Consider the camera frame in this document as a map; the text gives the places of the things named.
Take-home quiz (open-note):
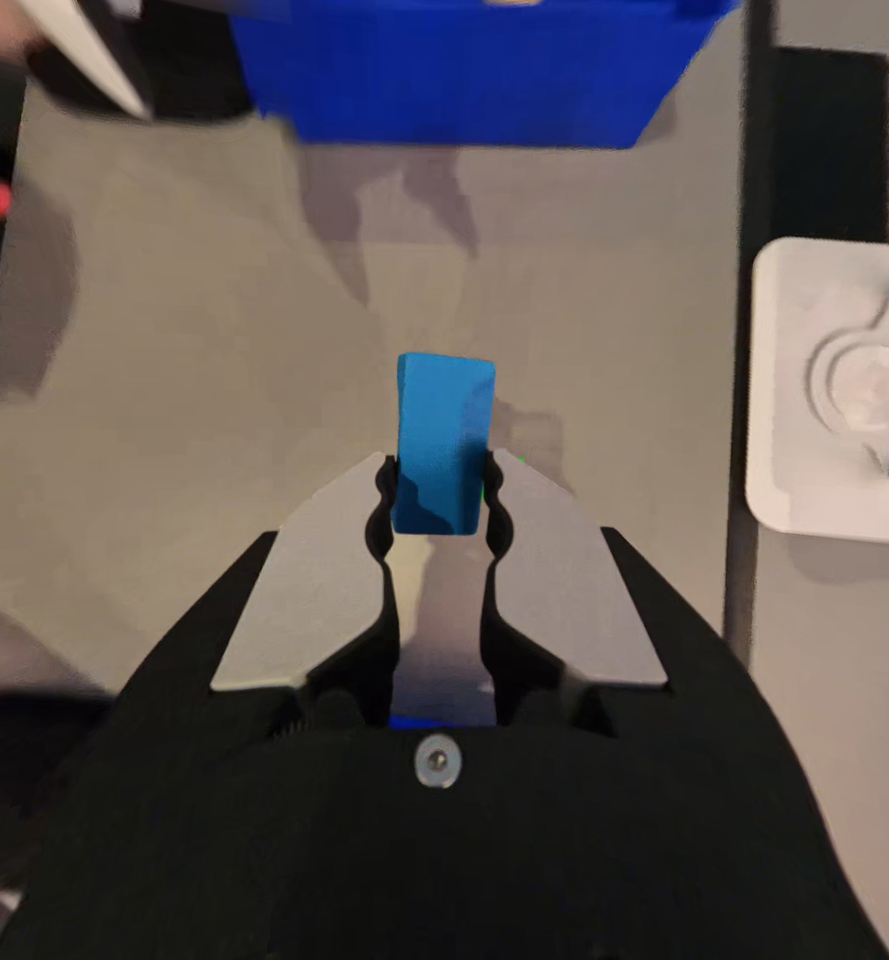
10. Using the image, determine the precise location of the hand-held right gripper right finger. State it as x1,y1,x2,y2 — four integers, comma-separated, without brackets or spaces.
480,448,671,725

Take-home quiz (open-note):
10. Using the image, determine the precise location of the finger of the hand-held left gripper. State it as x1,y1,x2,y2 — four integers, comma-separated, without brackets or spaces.
17,0,155,123

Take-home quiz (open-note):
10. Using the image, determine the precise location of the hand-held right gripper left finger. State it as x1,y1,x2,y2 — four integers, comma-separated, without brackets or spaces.
210,450,402,725

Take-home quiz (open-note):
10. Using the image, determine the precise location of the blue arch block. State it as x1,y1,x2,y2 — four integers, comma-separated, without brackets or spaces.
390,352,498,538

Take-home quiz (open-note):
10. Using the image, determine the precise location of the black quilted armrest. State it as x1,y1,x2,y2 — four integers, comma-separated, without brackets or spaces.
28,0,257,127

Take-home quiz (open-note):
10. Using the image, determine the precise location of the black table inset panel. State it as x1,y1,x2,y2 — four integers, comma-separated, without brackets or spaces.
768,46,889,245

